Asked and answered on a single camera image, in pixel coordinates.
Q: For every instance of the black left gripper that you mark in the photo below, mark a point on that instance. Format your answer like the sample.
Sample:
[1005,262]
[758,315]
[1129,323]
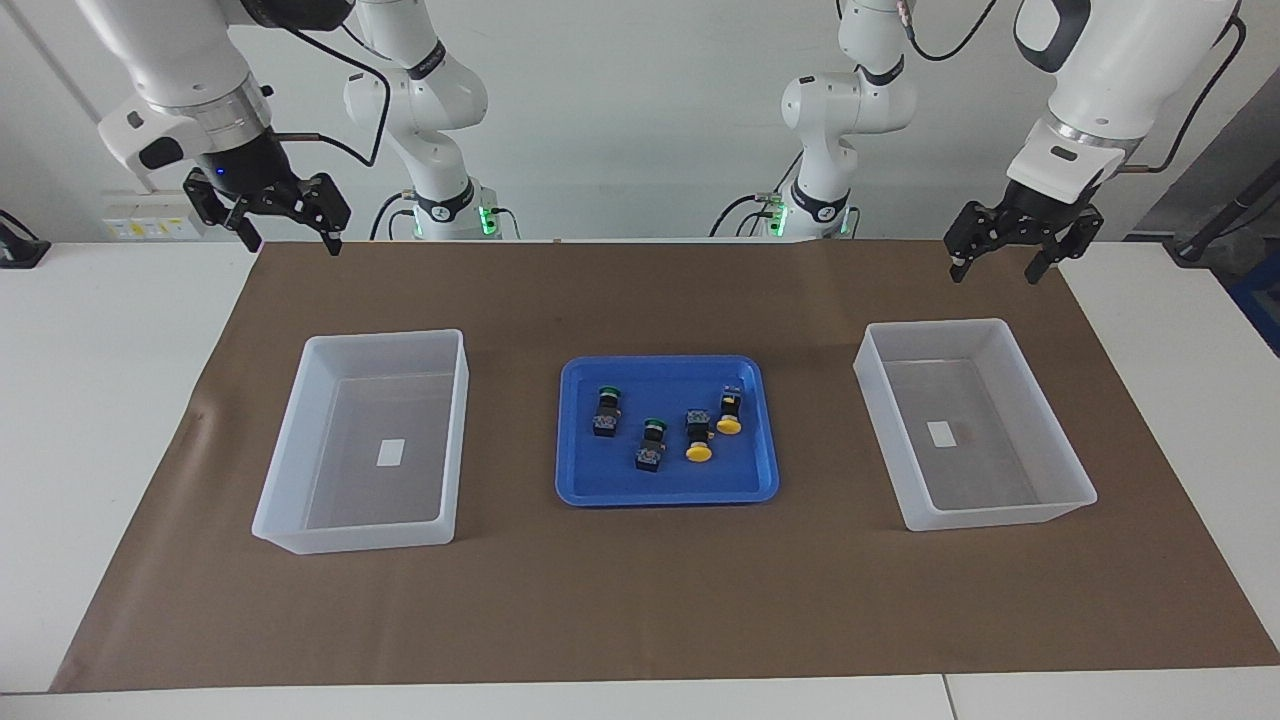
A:
[1030,215]

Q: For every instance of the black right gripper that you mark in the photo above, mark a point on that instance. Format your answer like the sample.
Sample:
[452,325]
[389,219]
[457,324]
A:
[245,175]

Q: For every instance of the yellow push button switch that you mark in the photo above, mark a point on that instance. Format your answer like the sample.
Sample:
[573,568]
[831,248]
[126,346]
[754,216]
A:
[729,422]
[698,450]

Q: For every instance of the green push button switch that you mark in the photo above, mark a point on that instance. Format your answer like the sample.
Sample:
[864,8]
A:
[650,450]
[606,415]

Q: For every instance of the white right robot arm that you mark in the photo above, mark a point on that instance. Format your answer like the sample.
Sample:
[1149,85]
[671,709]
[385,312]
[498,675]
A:
[180,60]

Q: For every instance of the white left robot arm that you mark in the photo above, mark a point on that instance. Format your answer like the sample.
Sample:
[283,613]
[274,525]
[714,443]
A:
[1130,70]

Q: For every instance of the white paper label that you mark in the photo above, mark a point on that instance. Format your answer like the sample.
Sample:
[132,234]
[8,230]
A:
[941,433]
[392,452]

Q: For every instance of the translucent white plastic box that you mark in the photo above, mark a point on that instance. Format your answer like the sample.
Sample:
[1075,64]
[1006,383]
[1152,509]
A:
[300,470]
[900,440]

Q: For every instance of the black tripod pole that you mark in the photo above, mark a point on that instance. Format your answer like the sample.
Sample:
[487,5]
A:
[1225,215]

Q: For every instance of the blue plastic crate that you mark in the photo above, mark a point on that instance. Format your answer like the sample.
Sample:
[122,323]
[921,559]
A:
[1260,300]

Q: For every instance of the black desk device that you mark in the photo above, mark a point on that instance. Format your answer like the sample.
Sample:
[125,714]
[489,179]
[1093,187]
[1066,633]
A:
[20,248]

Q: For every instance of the blue plastic tray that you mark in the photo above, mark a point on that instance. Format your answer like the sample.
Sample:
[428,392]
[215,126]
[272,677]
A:
[665,480]

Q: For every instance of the brown paper table mat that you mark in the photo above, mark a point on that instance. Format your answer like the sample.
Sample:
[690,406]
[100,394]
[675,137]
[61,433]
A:
[640,600]

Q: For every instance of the white wall socket panel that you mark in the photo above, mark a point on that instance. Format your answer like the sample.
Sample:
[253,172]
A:
[150,225]

